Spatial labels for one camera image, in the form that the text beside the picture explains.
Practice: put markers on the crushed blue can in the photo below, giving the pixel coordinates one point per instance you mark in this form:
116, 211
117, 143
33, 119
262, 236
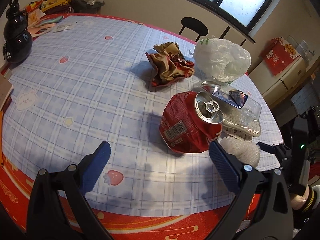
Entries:
230, 100

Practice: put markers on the blue plaid tablecloth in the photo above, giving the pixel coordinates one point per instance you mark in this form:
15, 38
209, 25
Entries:
87, 105

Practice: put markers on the black chair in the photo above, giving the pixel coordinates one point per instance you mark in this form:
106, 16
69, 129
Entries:
193, 26

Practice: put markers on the white plastic bag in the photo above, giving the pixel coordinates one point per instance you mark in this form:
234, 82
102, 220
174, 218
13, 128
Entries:
220, 57

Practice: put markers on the person's right hand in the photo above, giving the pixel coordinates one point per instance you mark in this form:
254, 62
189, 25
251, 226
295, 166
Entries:
297, 202

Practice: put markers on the black gourd bottle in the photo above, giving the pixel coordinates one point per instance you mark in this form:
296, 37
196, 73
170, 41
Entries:
17, 42

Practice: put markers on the red printed cloth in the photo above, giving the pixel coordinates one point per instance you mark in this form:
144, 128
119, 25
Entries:
280, 55

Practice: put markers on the crumpled brown red wrapper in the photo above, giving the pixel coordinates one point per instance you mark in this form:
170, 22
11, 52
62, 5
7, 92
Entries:
167, 65

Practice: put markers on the black folding rack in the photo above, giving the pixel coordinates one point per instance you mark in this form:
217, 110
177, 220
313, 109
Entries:
226, 31

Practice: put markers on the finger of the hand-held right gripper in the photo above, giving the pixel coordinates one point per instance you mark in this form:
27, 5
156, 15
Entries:
266, 148

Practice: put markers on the white foam net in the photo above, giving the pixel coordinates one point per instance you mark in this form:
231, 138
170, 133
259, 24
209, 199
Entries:
242, 152

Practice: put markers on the clear containers on refrigerator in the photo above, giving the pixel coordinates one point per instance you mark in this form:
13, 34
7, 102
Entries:
303, 47

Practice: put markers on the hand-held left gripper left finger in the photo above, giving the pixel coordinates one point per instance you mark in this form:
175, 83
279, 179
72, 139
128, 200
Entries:
100, 165

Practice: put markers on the clear plastic tray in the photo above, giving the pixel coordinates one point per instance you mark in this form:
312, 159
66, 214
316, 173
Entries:
253, 110

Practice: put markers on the crushed red can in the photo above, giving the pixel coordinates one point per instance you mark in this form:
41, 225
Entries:
180, 120

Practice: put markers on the red patterned table cover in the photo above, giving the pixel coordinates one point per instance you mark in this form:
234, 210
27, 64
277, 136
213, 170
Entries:
150, 226

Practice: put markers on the cream refrigerator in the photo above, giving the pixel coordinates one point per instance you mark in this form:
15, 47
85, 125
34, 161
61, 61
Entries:
287, 80

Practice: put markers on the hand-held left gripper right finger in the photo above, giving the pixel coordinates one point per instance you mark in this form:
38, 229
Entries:
222, 165

